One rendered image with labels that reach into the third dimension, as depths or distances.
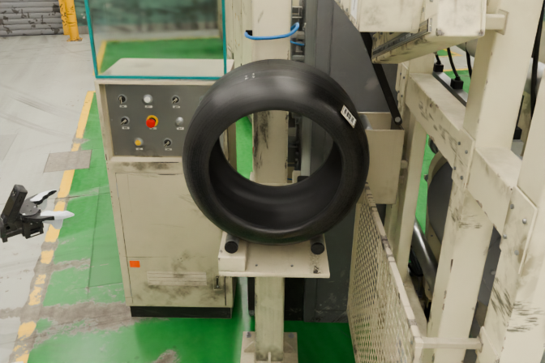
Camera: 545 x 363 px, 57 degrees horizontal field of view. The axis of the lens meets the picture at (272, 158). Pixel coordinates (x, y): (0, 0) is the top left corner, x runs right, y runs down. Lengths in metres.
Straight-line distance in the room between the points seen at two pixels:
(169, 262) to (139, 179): 0.46
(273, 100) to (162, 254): 1.31
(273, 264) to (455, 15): 1.03
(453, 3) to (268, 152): 1.02
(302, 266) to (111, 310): 1.42
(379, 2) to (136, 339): 2.06
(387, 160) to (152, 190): 1.08
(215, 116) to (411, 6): 0.61
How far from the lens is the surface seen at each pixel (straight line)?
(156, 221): 2.43
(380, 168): 1.88
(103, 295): 3.02
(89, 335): 2.80
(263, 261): 1.76
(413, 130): 1.87
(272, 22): 1.75
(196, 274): 2.58
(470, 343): 1.31
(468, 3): 1.09
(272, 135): 1.86
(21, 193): 1.62
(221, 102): 1.44
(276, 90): 1.41
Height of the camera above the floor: 1.84
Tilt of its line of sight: 24 degrees down
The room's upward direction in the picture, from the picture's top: straight up
